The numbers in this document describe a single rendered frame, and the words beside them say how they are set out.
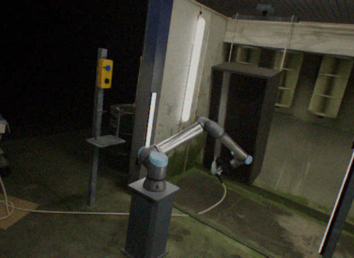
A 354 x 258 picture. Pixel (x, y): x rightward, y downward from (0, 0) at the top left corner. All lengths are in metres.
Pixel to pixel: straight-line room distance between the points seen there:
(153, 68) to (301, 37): 1.87
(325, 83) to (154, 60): 2.05
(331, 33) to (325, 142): 1.37
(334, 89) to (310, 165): 0.99
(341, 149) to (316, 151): 0.29
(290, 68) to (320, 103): 0.57
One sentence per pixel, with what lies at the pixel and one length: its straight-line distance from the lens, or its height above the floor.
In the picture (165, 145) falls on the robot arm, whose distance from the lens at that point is 2.27.
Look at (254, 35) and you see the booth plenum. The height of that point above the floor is 2.10.
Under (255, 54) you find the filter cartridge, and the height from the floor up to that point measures 1.87.
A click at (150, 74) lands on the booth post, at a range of 2.85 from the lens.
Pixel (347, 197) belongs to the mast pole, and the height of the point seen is 1.03.
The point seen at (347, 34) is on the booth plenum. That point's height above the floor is 2.20.
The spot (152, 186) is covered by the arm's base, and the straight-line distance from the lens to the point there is 2.13.
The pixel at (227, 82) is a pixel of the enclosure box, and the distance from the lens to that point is 3.11.
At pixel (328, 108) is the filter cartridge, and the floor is 1.37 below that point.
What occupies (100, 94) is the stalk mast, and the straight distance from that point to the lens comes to 2.66.
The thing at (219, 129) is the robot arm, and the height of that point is 1.12.
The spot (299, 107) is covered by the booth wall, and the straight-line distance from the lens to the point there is 4.11.
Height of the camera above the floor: 1.68
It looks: 15 degrees down
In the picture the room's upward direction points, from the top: 9 degrees clockwise
